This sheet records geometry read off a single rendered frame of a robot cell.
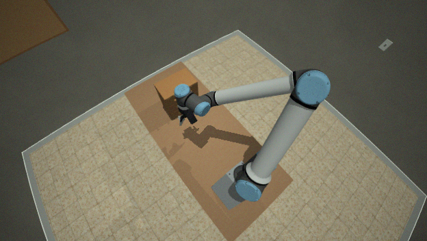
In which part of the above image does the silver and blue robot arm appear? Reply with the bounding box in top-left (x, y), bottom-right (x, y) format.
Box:
top-left (174, 68), bottom-right (331, 202)

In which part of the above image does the brown chest of drawers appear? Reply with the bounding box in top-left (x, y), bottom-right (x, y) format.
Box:
top-left (154, 68), bottom-right (198, 120)

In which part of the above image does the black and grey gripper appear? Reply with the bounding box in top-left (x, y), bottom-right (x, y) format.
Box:
top-left (178, 109), bottom-right (187, 126)

